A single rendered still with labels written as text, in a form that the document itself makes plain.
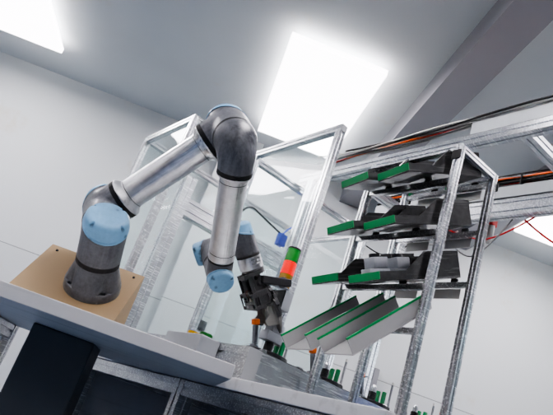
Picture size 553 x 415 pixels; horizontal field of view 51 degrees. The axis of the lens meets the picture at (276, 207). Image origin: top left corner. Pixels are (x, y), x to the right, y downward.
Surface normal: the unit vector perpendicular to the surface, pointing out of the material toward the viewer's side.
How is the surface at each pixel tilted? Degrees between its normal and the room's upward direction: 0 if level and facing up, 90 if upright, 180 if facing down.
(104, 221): 52
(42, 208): 90
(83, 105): 90
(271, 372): 90
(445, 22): 180
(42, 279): 44
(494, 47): 180
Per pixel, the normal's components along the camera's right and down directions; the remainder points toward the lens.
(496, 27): -0.31, 0.88
